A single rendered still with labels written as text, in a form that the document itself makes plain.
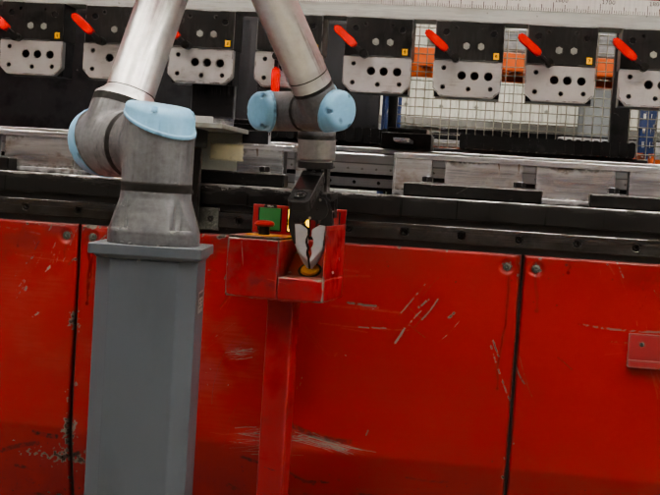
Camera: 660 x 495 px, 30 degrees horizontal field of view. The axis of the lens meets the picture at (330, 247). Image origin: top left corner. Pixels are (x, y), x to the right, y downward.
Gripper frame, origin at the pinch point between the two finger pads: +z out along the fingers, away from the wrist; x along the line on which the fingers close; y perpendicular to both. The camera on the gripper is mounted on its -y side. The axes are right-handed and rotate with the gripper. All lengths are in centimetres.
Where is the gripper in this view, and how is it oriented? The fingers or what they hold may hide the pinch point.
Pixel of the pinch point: (308, 262)
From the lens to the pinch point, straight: 243.9
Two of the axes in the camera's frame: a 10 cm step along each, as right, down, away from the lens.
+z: -0.4, 9.9, 1.3
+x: -9.7, -0.7, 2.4
